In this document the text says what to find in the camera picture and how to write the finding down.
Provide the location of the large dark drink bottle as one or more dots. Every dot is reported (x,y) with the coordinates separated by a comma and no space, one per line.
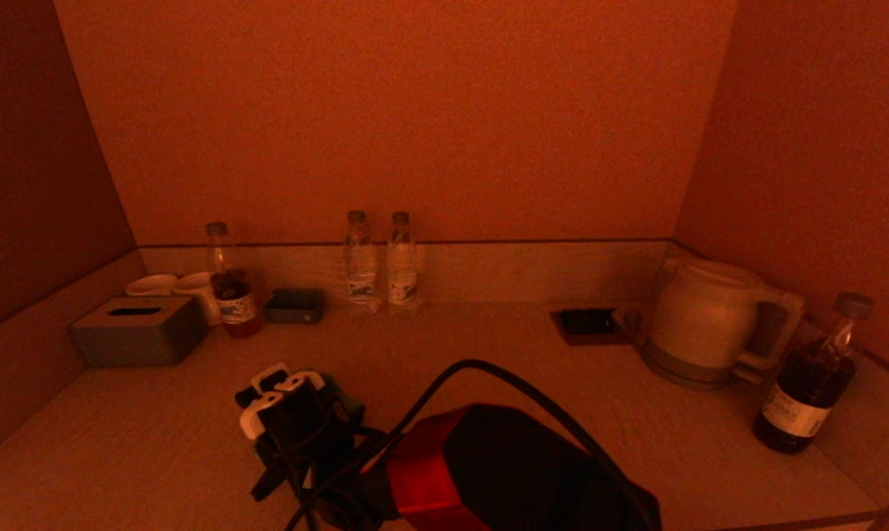
(802,398)

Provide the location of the small blue open tray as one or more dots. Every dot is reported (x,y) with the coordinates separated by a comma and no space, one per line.
(295,304)

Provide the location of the black recessed socket panel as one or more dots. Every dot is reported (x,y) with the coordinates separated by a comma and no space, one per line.
(586,324)

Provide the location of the white electric kettle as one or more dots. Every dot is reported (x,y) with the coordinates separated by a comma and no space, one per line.
(699,317)

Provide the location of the grey-blue tissue box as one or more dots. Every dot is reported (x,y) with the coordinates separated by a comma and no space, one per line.
(140,338)

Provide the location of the teal fluffy cloth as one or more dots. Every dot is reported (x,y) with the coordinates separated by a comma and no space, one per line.
(344,405)

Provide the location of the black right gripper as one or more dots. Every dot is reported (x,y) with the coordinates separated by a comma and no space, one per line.
(311,450)

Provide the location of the round kettle base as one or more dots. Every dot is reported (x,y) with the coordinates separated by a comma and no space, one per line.
(684,370)

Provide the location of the small amber tea bottle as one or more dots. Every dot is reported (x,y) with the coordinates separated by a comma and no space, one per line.
(237,308)

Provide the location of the clear water bottle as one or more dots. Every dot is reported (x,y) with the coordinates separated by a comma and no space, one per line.
(402,279)
(361,279)

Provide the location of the white low cup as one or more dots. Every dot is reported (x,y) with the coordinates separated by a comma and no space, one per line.
(153,285)

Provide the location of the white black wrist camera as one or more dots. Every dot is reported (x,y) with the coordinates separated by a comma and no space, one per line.
(282,391)

